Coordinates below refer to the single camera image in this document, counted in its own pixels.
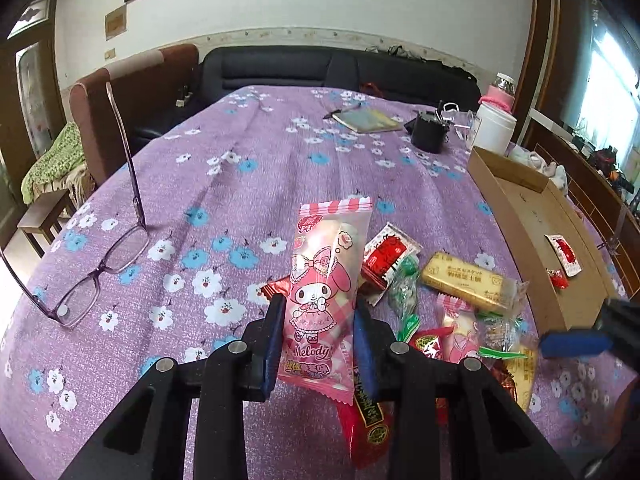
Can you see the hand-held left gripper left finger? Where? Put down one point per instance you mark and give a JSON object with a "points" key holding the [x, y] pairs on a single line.
{"points": [[276, 355]]}

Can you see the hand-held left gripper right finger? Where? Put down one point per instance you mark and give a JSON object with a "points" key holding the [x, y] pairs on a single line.
{"points": [[364, 360]]}

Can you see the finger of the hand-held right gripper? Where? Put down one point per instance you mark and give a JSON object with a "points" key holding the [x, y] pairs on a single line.
{"points": [[575, 344]]}

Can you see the dark red foil packet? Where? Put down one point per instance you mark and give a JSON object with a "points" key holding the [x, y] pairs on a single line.
{"points": [[505, 385], [272, 289]]}

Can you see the red sesame candy packet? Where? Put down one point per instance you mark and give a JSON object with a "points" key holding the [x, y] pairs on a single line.
{"points": [[430, 345], [360, 435]]}

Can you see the clear biscuit packet green ends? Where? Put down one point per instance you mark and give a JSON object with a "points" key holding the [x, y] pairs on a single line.
{"points": [[500, 332]]}

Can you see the green clear candy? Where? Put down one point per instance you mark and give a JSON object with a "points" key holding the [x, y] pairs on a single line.
{"points": [[402, 292]]}

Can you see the pink cartoon marshmallow packet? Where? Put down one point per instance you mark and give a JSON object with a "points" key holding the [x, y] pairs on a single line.
{"points": [[320, 270]]}

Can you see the small pink marshmallow packet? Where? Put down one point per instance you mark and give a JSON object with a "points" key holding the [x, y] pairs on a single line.
{"points": [[457, 330]]}

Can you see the red white snack packet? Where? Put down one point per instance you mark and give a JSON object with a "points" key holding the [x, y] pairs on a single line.
{"points": [[387, 260]]}

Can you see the yellow biscuit packet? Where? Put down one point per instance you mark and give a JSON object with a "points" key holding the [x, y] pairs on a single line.
{"points": [[465, 280]]}

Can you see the shallow cardboard box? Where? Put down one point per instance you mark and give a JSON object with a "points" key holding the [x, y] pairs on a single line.
{"points": [[525, 210]]}

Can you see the small red candy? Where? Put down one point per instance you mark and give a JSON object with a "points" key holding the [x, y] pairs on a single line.
{"points": [[557, 279]]}

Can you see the small red white sachet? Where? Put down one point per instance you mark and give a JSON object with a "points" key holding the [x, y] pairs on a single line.
{"points": [[564, 255]]}

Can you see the silver metal stand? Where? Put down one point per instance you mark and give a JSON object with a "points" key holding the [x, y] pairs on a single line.
{"points": [[621, 225]]}

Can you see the wooden brick-pattern counter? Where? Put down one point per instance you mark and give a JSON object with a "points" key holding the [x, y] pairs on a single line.
{"points": [[585, 195]]}

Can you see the white sock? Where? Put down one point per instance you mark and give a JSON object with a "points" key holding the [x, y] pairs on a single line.
{"points": [[525, 156], [550, 172]]}

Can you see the purple floral tablecloth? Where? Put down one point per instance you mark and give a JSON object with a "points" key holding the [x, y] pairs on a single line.
{"points": [[225, 185]]}

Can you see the purple-framed eyeglasses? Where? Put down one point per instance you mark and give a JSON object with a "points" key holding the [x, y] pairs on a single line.
{"points": [[77, 300]]}

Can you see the white plastic jar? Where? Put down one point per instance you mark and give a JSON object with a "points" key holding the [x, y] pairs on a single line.
{"points": [[492, 130]]}

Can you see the black cylindrical motor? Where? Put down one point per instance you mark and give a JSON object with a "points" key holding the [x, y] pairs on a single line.
{"points": [[427, 135]]}

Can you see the worn notebook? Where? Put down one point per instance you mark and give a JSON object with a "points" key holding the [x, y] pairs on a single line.
{"points": [[367, 120]]}

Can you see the clear plastic cup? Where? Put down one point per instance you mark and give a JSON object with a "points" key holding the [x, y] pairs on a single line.
{"points": [[465, 130]]}

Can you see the black pen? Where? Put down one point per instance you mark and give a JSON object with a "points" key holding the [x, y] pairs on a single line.
{"points": [[345, 109]]}

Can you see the pink knit-sleeved bottle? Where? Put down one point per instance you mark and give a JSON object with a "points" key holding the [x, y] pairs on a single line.
{"points": [[500, 95]]}

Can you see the red plastic bag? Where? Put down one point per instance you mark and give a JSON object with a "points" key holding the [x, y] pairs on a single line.
{"points": [[370, 88]]}

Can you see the wooden stool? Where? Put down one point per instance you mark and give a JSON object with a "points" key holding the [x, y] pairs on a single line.
{"points": [[42, 212]]}

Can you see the black leather sofa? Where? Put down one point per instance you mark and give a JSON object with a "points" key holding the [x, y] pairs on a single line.
{"points": [[280, 67]]}

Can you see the brown armchair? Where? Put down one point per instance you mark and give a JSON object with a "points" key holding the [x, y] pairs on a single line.
{"points": [[150, 95]]}

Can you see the green patterned cloth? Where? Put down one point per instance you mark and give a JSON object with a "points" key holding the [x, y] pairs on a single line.
{"points": [[50, 160]]}

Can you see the wooden framed glass partition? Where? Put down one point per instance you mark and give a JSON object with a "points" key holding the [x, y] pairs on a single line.
{"points": [[600, 35]]}

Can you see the wooden glass door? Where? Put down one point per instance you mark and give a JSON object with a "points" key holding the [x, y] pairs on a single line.
{"points": [[35, 85]]}

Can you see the small wall plaque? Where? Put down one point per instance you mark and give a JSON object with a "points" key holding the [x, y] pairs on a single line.
{"points": [[115, 22]]}

